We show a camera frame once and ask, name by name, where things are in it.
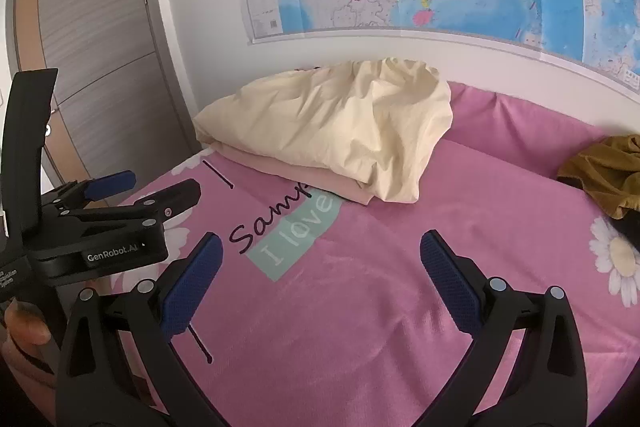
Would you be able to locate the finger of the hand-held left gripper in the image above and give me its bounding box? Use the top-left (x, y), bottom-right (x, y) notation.
top-left (60, 179), bottom-right (202, 229)
top-left (42, 170), bottom-right (137, 208)

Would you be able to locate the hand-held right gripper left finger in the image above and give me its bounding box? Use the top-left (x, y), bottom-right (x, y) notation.
top-left (55, 232), bottom-right (224, 427)

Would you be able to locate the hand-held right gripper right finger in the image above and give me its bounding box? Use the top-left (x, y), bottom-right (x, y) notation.
top-left (419, 229), bottom-right (588, 427)

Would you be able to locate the pink garment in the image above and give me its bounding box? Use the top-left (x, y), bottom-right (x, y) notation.
top-left (215, 144), bottom-right (374, 207)

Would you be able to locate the cream large garment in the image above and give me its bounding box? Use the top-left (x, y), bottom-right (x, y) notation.
top-left (192, 57), bottom-right (454, 204)

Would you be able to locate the person's left hand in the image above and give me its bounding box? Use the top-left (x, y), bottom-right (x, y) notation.
top-left (0, 299), bottom-right (63, 390)

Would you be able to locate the pink floral blanket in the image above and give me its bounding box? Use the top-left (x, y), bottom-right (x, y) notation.
top-left (50, 79), bottom-right (640, 427)

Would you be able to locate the grey wooden door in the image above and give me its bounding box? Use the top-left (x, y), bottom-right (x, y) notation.
top-left (7, 0), bottom-right (202, 188)

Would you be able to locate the dark cloth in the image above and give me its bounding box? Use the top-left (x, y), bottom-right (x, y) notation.
top-left (612, 207), bottom-right (640, 254)

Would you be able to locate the brown garment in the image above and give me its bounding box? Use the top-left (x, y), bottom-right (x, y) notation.
top-left (556, 134), bottom-right (640, 221)

